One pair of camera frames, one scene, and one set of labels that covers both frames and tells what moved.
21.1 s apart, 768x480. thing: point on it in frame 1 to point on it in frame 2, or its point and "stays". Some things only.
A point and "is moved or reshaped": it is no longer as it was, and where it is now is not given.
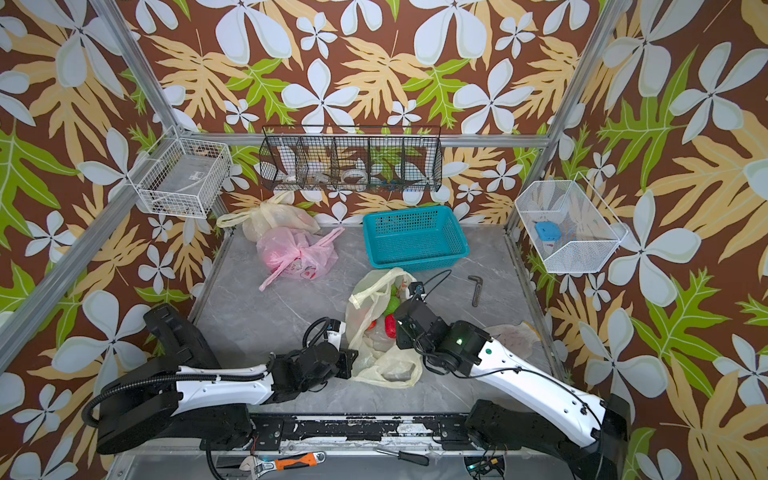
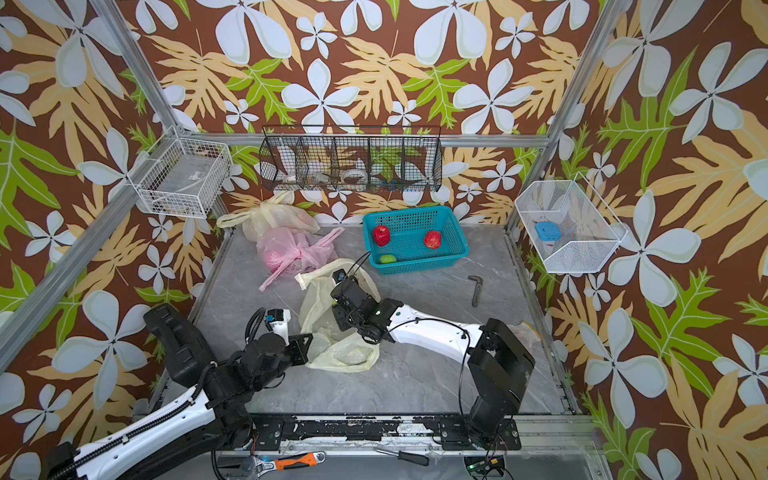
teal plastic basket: x=415 y=238 stays
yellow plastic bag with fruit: x=370 y=311 to x=335 y=350
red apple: x=390 y=323 is moved or reshaped
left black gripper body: x=341 y=367 to x=292 y=355
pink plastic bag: x=294 y=253 stays
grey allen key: x=478 y=289 stays
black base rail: x=279 y=433 stays
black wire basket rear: x=351 y=158 stays
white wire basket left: x=179 y=176 stays
